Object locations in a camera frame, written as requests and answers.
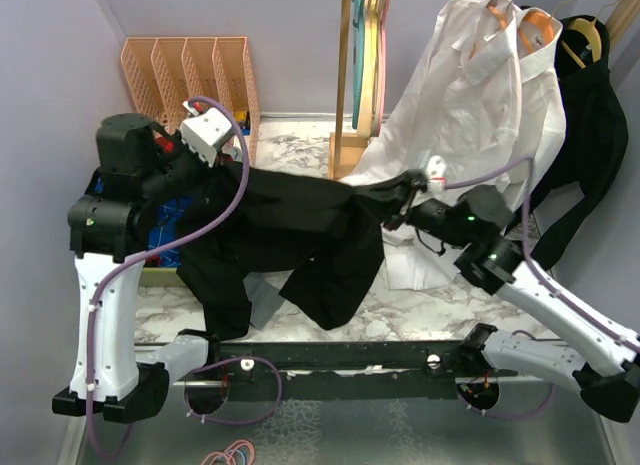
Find black shirt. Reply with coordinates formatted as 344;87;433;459
530;16;629;270
164;159;416;342

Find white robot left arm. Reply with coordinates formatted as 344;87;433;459
52;109;234;424

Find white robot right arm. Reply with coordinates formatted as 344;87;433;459
377;171;639;423

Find blue plaid shirt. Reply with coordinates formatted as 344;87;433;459
67;171;193;264

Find white shirt front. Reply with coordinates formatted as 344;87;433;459
338;0;524;291

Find white shirt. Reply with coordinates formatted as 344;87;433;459
509;8;566;187
338;0;524;291

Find white shirt behind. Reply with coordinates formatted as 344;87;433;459
509;8;566;187

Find orange hanger left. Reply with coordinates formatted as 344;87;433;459
468;5;517;60

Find orange hanger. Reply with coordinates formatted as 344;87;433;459
468;5;517;60
518;9;555;53

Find hanging black shirt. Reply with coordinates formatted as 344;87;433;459
530;16;629;270

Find orange hanger right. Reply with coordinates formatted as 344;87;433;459
518;9;555;53

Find pink hanger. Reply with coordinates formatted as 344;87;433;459
377;0;391;129

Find wooden clothes rack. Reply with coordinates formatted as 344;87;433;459
325;0;640;184

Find yellow grey stapler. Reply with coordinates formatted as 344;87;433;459
234;111;250;129

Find pink plastic file organizer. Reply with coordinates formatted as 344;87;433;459
120;36;261;163

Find green laundry basket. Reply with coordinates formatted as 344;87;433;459
139;267;185;287

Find grey cloth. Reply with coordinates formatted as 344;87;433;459
243;274;284;330

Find black base bar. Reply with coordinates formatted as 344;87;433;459
184;340;495;426

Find coloured rubber bands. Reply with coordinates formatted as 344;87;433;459
201;439;256;465

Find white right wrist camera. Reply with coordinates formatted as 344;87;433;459
420;155;447;195

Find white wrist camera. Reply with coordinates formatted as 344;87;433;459
179;99;235;167
420;155;447;195

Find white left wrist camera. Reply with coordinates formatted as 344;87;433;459
179;99;235;167

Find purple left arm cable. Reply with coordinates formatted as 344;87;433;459
84;95;284;459

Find aluminium rail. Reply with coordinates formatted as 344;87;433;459
54;334;631;465

